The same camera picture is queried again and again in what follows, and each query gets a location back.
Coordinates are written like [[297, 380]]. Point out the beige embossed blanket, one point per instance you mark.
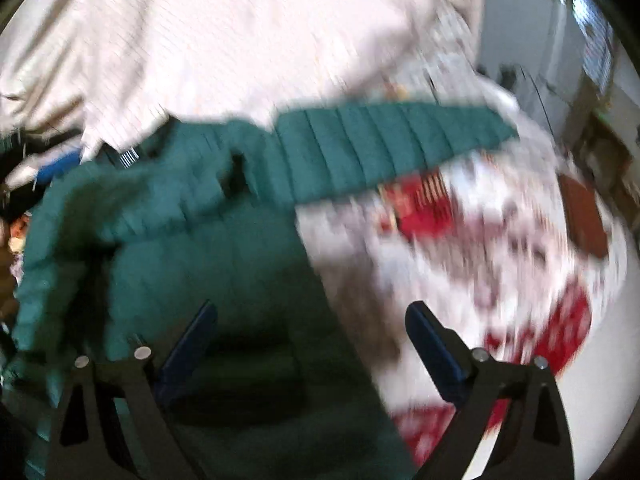
[[250, 35]]

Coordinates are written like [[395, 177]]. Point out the green quilted jacket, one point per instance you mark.
[[250, 240]]

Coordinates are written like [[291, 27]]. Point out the white red floral printed blanket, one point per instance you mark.
[[500, 245]]

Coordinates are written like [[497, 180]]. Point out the blue object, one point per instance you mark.
[[56, 169]]

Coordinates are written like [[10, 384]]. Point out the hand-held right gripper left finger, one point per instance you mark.
[[189, 350]]

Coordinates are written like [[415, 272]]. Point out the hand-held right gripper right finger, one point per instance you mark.
[[434, 355]]

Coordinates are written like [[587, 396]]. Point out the brown rectangular object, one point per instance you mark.
[[582, 215]]

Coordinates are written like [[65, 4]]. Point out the window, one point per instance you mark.
[[592, 35]]

